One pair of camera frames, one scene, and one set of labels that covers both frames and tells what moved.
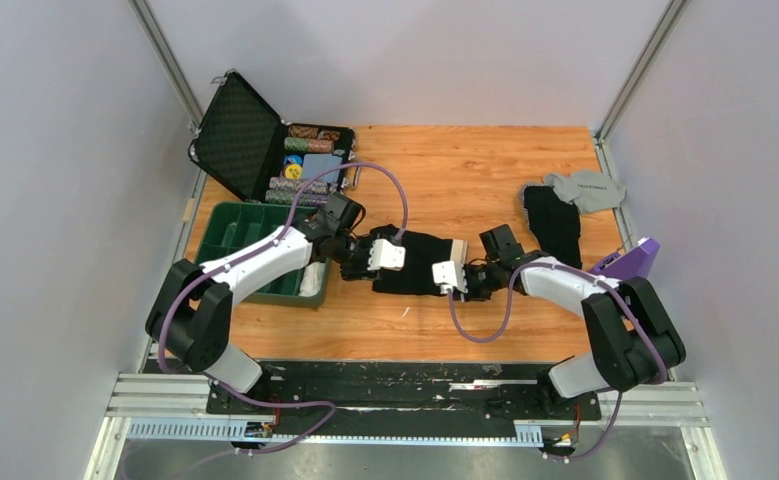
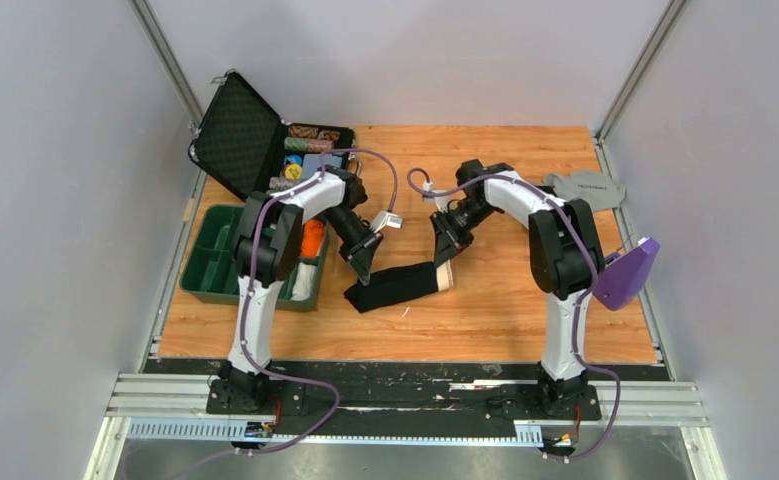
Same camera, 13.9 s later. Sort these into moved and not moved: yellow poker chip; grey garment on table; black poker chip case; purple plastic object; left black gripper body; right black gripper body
Moved: right black gripper body; left black gripper body
Not moved: black poker chip case; grey garment on table; purple plastic object; yellow poker chip
